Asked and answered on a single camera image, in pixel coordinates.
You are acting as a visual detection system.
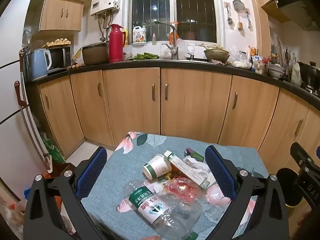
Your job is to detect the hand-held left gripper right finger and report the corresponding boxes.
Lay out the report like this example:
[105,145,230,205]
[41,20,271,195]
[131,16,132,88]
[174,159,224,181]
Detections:
[204,145,292,240]

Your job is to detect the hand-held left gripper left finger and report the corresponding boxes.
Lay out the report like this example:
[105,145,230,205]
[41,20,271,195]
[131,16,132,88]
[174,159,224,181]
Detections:
[23,146,108,240]

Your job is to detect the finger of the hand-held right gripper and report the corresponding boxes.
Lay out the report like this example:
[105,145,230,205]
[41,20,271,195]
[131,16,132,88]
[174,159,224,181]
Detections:
[290,142,313,167]

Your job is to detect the white tissue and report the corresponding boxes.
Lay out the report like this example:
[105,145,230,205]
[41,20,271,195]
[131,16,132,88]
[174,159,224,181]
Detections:
[183,156,212,178]

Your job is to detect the clear plastic bag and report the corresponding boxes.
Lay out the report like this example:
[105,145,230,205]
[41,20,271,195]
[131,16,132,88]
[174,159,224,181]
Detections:
[160,176,208,205]

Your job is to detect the long white carton box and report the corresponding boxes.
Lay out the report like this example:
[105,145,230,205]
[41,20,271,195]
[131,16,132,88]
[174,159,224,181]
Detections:
[164,151,210,189]

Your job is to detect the red snack wrapper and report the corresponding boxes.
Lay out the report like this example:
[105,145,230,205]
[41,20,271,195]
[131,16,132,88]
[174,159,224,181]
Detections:
[166,180,200,200]

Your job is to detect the white paper cup green band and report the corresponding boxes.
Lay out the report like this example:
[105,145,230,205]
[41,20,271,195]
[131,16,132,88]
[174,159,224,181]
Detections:
[142,154,172,180]

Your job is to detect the clear bottle with green label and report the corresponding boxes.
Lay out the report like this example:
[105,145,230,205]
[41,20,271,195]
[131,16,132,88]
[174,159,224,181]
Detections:
[126,182,204,239]

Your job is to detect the floral grey-blue tablecloth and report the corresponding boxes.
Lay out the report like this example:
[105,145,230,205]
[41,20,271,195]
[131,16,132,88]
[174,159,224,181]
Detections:
[80,131,269,240]

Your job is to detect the green plastic bag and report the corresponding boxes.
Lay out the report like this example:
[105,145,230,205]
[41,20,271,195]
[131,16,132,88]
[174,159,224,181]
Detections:
[40,132,65,164]

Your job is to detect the white plastic bottle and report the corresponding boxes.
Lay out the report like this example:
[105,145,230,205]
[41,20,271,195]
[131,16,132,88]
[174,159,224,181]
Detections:
[291,62,302,85]

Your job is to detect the black wok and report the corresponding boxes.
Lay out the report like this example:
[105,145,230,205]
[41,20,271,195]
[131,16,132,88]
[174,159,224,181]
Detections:
[297,61,320,90]

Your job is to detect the wooden base cabinets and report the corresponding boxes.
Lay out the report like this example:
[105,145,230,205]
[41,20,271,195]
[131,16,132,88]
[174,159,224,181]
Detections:
[31,67,320,170]

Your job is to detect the stack of ceramic bowls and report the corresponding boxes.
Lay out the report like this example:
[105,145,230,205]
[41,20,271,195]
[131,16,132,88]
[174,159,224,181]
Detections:
[267,64,286,80]

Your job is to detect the rack of knives and utensils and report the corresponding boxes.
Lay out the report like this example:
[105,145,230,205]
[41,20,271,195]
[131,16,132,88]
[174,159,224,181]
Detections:
[282,46,297,80]

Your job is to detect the white plastic bag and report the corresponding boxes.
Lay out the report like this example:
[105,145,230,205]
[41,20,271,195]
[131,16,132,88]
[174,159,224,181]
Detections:
[0,197,27,232]

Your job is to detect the group of seasoning containers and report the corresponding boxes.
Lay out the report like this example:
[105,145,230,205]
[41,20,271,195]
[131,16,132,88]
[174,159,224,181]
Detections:
[249,46,268,74]

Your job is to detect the bag of white garlic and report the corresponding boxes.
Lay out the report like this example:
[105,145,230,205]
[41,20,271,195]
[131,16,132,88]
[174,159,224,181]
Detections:
[234,60,253,70]

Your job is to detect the woven basket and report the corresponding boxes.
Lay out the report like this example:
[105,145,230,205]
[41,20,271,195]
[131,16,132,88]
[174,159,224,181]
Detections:
[204,49,230,62]

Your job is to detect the yellow plastic bag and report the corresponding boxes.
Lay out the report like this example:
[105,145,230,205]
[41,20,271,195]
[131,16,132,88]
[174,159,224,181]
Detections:
[72,47,84,64]

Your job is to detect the brown rice cooker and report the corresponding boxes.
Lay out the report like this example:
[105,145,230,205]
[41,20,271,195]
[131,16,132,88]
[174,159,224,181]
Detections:
[82,42,110,65]

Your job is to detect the black microwave oven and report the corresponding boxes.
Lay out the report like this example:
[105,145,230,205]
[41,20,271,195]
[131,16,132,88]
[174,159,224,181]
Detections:
[46,45,73,72]

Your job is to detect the light blue electric kettle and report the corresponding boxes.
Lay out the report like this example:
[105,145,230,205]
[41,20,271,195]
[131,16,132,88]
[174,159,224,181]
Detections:
[27,48,52,80]

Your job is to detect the white refrigerator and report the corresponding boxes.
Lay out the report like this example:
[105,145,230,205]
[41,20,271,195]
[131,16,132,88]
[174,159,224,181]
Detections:
[0,0,50,200]

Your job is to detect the metal sink faucet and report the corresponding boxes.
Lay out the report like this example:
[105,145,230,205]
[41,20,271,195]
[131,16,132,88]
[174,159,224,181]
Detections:
[154,20,180,60]

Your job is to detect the green vegetables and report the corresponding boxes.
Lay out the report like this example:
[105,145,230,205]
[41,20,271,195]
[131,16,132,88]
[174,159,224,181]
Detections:
[130,52,159,60]

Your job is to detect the red thermos flask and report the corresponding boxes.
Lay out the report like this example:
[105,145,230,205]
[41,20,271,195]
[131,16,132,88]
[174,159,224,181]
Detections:
[109,24,123,63]

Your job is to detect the tray of eggs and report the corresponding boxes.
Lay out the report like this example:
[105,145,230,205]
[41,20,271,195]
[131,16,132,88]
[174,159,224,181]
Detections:
[42,38,72,48]

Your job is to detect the white detergent jug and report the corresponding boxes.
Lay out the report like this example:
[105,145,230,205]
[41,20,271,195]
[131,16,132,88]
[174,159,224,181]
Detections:
[132,23,147,47]

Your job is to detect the kitchen range hood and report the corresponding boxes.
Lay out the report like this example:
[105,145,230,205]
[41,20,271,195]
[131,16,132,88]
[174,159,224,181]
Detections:
[261,0,320,30]

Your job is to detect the hanging kitchen utensils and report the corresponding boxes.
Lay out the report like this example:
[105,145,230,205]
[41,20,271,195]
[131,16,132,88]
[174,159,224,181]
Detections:
[231,0,245,12]

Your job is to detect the kitchen window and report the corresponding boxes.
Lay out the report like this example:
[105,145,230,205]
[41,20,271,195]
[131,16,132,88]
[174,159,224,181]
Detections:
[127,0,222,45]

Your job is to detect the curved sword with brown handle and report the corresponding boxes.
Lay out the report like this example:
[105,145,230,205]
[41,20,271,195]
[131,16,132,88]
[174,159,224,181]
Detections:
[14,49,54,173]

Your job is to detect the small wooden wall cabinet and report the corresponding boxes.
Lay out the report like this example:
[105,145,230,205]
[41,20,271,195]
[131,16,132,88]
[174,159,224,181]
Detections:
[39,0,84,32]

